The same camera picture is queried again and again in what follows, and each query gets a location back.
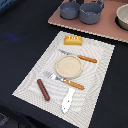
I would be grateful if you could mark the wooden handled knife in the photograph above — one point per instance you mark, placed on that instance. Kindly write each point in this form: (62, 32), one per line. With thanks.
(80, 56)

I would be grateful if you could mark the wooden handled fork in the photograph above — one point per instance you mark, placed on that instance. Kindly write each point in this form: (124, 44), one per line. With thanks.
(69, 82)

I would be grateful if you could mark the orange toy bread loaf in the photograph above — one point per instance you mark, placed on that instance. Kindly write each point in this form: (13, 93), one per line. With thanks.
(73, 40)

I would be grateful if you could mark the brown toy sausage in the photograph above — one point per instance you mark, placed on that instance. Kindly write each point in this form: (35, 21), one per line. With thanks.
(43, 90)

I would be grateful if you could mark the white woven placemat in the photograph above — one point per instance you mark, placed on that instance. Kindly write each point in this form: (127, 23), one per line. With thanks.
(83, 103)

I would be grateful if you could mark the pink tray mat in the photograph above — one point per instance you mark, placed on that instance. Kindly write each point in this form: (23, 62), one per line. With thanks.
(106, 27)

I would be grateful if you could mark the grey pot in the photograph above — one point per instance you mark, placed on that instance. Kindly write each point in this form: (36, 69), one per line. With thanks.
(90, 12)

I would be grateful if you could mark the cream bowl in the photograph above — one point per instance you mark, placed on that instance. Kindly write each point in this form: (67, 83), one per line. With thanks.
(122, 14)

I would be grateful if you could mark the grey bowl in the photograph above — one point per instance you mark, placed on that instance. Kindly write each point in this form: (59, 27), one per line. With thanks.
(69, 10)

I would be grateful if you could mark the round wooden plate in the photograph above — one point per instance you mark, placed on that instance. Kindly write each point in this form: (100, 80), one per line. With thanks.
(69, 66)

